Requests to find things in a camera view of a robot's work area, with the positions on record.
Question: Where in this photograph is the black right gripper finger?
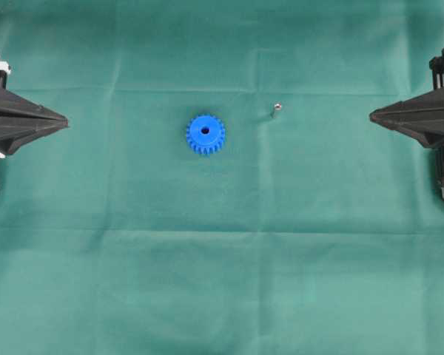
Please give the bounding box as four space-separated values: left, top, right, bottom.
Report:
369 87 444 121
370 117 444 149

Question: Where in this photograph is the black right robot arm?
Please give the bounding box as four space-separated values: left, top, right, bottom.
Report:
369 48 444 200

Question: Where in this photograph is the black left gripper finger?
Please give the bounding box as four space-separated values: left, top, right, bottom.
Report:
0 87 68 125
0 120 68 155

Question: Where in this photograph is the blue plastic gear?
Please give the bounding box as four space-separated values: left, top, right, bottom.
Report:
186 114 226 155

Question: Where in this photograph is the green cloth mat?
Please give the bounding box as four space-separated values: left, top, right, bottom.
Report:
0 1 444 354

